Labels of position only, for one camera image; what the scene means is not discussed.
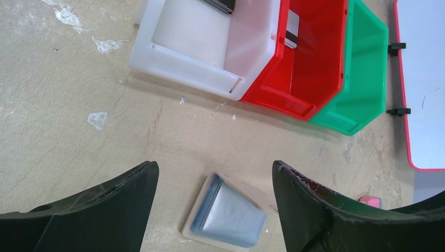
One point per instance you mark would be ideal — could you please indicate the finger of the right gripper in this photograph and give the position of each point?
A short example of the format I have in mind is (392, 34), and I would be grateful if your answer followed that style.
(431, 205)

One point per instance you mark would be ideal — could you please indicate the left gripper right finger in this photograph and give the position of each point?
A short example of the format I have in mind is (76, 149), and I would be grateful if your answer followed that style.
(314, 217)

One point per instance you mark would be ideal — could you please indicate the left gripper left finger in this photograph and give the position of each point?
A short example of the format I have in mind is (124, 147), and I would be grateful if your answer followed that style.
(111, 216)

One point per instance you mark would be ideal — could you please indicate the beige card holder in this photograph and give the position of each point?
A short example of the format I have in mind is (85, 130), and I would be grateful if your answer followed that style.
(229, 213)

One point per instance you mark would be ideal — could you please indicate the green plastic bin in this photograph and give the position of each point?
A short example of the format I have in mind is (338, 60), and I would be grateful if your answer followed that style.
(363, 97)

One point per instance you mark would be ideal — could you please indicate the silver credit card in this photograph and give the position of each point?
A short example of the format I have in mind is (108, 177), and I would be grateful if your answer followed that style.
(292, 31)

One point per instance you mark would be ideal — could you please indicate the pink eraser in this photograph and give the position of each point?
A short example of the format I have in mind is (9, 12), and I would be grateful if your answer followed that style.
(371, 201)

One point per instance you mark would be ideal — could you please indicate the black whiteboard foot near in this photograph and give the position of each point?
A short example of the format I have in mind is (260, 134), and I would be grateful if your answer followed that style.
(400, 112)

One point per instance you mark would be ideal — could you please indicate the black whiteboard foot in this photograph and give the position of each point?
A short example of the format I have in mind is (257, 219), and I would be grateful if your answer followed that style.
(395, 48)
(400, 112)

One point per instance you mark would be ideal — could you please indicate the red plastic bin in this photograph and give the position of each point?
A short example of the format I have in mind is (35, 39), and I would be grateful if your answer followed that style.
(300, 82)

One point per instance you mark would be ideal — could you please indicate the black whiteboard foot far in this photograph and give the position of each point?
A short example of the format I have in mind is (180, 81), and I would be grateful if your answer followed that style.
(395, 48)

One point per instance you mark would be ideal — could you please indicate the pink framed whiteboard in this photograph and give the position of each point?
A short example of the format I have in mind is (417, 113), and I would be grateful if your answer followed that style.
(420, 24)

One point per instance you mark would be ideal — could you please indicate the white plastic bin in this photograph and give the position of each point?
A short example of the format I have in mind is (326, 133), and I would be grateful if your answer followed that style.
(194, 44)

